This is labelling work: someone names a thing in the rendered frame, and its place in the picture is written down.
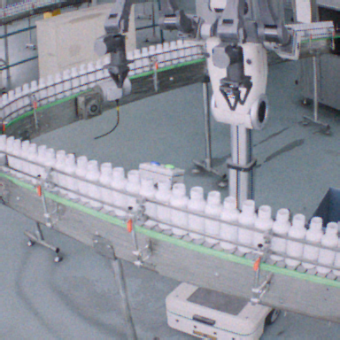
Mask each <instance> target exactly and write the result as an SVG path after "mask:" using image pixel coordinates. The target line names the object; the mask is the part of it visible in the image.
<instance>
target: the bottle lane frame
mask: <svg viewBox="0 0 340 340"><path fill-rule="evenodd" d="M0 181H1V182H4V186H5V188H6V189H8V190H9V191H10V192H9V193H7V194H6V195H7V199H8V203H7V202H5V201H4V203H5V205H6V206H8V207H10V208H11V209H12V210H14V211H15V212H17V213H20V214H22V215H24V216H27V217H28V218H30V219H31V220H35V221H37V222H40V223H41V224H43V225H44V226H45V227H47V226H46V224H47V219H46V218H45V217H44V214H45V211H44V207H43V200H42V196H40V197H39V196H38V192H37V189H33V188H32V187H33V186H34V185H33V186H32V185H30V184H28V183H25V182H23V181H20V180H19V179H16V178H14V177H11V176H9V175H5V174H2V173H0ZM44 193H45V197H46V202H47V206H48V211H49V213H52V212H54V211H55V207H54V202H55V203H57V204H58V210H56V212H57V213H59V216H60V220H58V222H57V223H54V228H53V230H56V231H57V232H59V233H61V234H64V235H66V236H67V237H70V238H72V239H74V240H76V241H78V242H81V243H85V244H86V245H87V246H89V247H91V248H93V249H94V245H93V239H92V237H93V236H99V237H102V238H104V239H107V240H109V241H110V242H111V244H112V248H113V251H114V254H115V257H116V258H119V259H121V260H123V261H126V262H127V263H130V264H132V265H135V255H133V250H134V248H133V240H132V233H131V232H129V231H128V228H127V223H126V224H124V225H122V224H121V222H122V221H123V220H119V219H116V217H117V216H116V217H114V218H113V217H111V216H109V215H108V213H107V214H105V213H102V212H100V211H95V210H92V208H90V209H89V208H87V207H85V205H84V206H82V205H80V204H77V202H76V203H75V202H73V201H71V199H70V200H67V199H64V198H63V197H58V195H56V196H55V195H52V194H51V193H50V192H48V191H45V190H44ZM56 212H55V213H53V214H52V215H51V219H52V222H53V221H56V220H57V219H58V218H57V216H56ZM135 228H136V236H137V244H138V250H139V251H140V250H141V249H142V248H144V247H145V246H146V243H145V237H146V238H148V239H150V242H151V246H148V247H147V248H149V249H151V251H152V257H149V258H148V259H146V260H145V261H144V266H143V267H142V268H143V269H146V270H150V271H153V272H155V273H158V274H162V275H164V276H166V277H169V278H171V279H174V280H178V281H181V282H185V283H187V284H192V285H194V286H197V287H198V288H203V289H205V290H211V291H214V292H215V293H220V294H222V295H226V296H229V297H233V298H236V299H238V298H239V299H241V300H245V301H247V302H251V297H252V295H253V293H252V292H251V291H252V288H253V286H254V275H255V270H253V267H254V264H253V265H252V264H251V261H252V259H246V258H245V257H244V256H245V254H244V255H243V256H242V257H241V256H240V257H238V256H236V255H234V253H235V252H233V253H232V254H230V253H225V252H224V250H225V249H224V250H223V251H218V250H215V249H214V248H213V247H214V246H213V247H212V248H211V249H209V248H206V247H204V246H203V244H201V245H198V244H195V243H192V241H193V240H192V241H191V242H185V241H182V238H183V237H182V238H181V239H176V238H173V237H172V236H166V235H163V234H162V233H163V232H161V233H157V232H154V231H152V229H151V230H149V229H146V228H143V225H142V226H138V225H135ZM265 262H266V261H265ZM265 262H264V263H262V262H261V269H260V274H259V287H260V286H261V285H262V283H263V282H264V281H265V274H270V282H267V283H266V284H269V288H268V291H266V293H265V294H263V295H262V297H261V298H260V299H261V300H260V302H259V303H258V305H264V306H268V307H270V308H271V307H272V308H274V309H277V310H281V311H282V310H283V311H284V312H286V311H287V312H288V313H294V314H298V315H304V316H307V317H310V318H315V319H318V320H324V321H328V322H334V323H336V324H337V323H338V324H340V281H337V280H336V279H335V280H331V279H327V276H326V277H325V278H323V277H319V276H316V275H317V274H318V273H316V274H315V275H311V274H307V270H306V271H305V272H304V273H301V272H298V271H297V269H295V270H294V271H293V270H291V269H287V268H286V267H284V268H282V267H276V266H275V264H276V263H277V262H276V263H275V264H274V265H269V264H267V263H265Z"/></svg>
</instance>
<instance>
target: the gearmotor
mask: <svg viewBox="0 0 340 340"><path fill-rule="evenodd" d="M130 82H131V81H130V80H129V78H128V77H127V78H126V80H125V82H124V84H123V85H122V88H121V89H118V88H117V85H116V84H115V82H114V80H113V79H110V80H106V81H103V82H101V83H99V84H96V85H95V86H94V88H93V89H92V90H91V91H89V92H85V93H82V94H79V95H78V96H77V104H78V114H79V117H80V120H83V119H85V120H87V119H91V118H94V117H96V116H99V115H102V105H101V104H102V103H105V102H108V101H113V100H115V101H116V102H117V108H116V109H117V115H118V121H117V124H116V126H115V127H114V129H115V128H116V127H117V126H118V124H119V98H120V97H123V96H125V95H128V94H129V93H130V91H131V84H130ZM114 129H112V131H113V130H114ZM112 131H111V132H112ZM111 132H109V133H107V134H105V135H101V136H99V137H95V138H94V139H97V138H100V137H103V136H106V135H109V134H110V133H111Z"/></svg>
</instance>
